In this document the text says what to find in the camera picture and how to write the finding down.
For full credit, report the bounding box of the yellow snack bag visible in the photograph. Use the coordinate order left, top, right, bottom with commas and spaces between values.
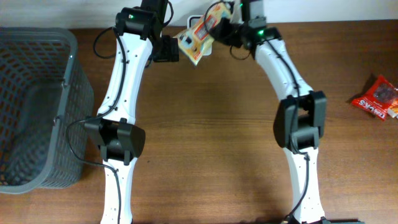
174, 1, 232, 65

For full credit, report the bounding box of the red snack bag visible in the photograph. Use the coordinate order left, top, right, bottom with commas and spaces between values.
351, 75, 397, 121

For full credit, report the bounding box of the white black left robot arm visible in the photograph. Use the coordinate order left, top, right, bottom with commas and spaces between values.
84, 0, 179, 223

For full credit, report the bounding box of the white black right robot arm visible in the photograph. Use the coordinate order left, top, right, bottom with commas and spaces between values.
209, 1, 328, 223

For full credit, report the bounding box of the white barcode scanner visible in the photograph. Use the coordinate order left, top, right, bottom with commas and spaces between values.
187, 14, 212, 57

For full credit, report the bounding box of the grey plastic basket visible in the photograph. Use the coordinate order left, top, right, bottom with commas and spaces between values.
1, 27, 95, 194

